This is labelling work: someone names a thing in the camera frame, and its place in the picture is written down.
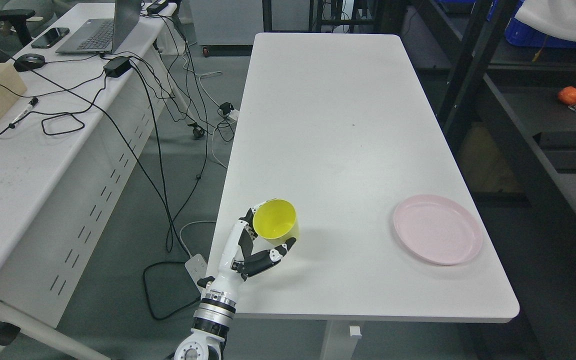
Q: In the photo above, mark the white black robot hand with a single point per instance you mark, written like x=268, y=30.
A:
x=245, y=254

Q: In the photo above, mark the yellow plastic cup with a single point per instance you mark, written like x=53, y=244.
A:
x=276, y=221

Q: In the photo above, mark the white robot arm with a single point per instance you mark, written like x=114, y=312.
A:
x=208, y=334

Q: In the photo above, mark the dark metal shelf rack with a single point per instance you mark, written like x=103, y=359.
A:
x=515, y=144

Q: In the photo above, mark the white power strip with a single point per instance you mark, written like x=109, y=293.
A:
x=196, y=267

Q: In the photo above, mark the white table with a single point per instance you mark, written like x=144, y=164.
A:
x=339, y=125

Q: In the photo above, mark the pink plastic plate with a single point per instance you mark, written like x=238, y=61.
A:
x=437, y=229

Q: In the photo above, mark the white side desk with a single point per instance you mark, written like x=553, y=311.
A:
x=62, y=170

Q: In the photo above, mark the black power adapter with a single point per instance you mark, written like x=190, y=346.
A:
x=117, y=66

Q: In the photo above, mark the black marker pen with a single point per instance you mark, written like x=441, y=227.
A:
x=28, y=108

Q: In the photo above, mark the grey laptop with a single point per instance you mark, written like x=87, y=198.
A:
x=104, y=35

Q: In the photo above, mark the black computer mouse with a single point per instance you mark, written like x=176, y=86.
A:
x=28, y=62

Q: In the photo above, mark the black smartphone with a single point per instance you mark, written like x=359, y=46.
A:
x=51, y=37

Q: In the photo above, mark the black office chair armrest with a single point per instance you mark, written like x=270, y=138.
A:
x=18, y=19

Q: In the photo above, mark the orange toy object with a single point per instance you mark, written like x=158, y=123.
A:
x=567, y=96

